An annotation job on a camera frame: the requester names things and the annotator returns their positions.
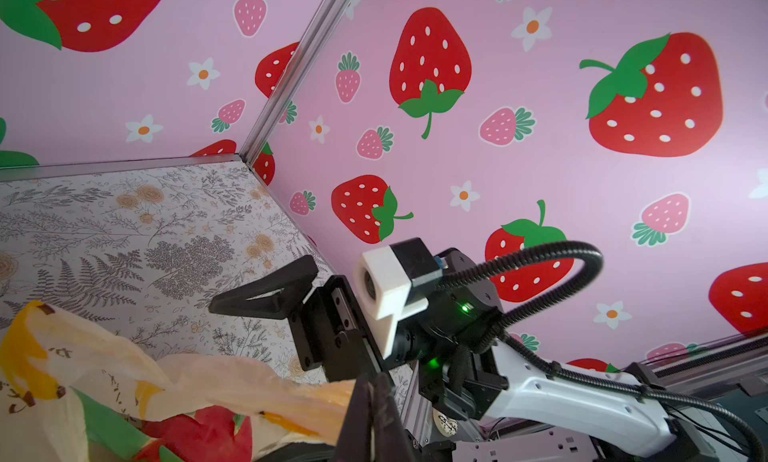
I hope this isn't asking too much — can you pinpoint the banana print plastic bag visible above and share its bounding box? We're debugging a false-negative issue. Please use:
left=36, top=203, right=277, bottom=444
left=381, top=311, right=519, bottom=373
left=1, top=301, right=353, bottom=461

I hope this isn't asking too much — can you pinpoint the pink fake dragon fruit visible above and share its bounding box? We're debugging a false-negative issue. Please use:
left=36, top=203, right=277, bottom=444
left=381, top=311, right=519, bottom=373
left=133, top=406, right=253, bottom=462

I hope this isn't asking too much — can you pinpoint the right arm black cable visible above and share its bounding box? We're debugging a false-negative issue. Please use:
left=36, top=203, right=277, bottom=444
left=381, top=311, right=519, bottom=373
left=437, top=241, right=768, bottom=462

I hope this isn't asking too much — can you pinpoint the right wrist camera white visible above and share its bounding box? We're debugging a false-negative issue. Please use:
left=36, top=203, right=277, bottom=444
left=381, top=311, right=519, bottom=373
left=353, top=238, right=443, bottom=359

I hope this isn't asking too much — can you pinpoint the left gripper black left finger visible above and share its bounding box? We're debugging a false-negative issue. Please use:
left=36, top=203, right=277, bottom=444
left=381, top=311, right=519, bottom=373
left=332, top=375, right=374, bottom=462

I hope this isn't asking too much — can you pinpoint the aluminium frame post right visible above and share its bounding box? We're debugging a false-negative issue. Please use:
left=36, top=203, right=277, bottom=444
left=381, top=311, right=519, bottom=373
left=238, top=0, right=352, bottom=166

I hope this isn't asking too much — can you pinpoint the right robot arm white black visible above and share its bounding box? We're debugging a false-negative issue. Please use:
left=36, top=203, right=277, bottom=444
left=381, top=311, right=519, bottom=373
left=208, top=238, right=716, bottom=461

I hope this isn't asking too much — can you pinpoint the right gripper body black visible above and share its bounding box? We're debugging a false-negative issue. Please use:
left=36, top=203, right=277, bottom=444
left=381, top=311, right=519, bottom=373
left=288, top=276, right=396, bottom=382

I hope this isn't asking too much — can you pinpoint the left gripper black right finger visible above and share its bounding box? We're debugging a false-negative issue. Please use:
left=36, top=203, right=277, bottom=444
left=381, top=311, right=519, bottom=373
left=373, top=373, right=417, bottom=462

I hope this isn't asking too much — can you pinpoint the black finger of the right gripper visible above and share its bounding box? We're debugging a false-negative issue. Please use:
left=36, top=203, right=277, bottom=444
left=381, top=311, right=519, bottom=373
left=208, top=255, right=319, bottom=320

